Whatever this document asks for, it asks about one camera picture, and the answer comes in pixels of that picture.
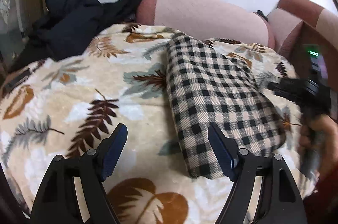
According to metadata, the black cream checked coat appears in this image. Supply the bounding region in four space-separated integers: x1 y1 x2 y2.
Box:
166 33 286 179

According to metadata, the person's right hand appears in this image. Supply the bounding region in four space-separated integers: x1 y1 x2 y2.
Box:
298 115 337 180

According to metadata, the brown wooden headboard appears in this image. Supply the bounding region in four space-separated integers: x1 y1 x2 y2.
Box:
288 23 337 92

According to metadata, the leaf-print fleece blanket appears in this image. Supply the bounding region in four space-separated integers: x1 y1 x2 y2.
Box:
0 22 318 224

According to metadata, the pink and maroon pillow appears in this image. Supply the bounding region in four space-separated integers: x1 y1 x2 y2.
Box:
267 0 337 58

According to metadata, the small black object behind pillow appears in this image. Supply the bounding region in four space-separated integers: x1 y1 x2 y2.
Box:
256 10 269 22

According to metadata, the long pink bolster pillow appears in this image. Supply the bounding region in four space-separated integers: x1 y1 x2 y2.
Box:
136 0 275 49

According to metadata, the dark navy garment pile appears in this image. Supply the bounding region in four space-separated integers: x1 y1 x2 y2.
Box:
9 0 142 73

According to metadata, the wooden door with glass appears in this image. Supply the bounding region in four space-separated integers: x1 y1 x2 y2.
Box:
0 0 49 74

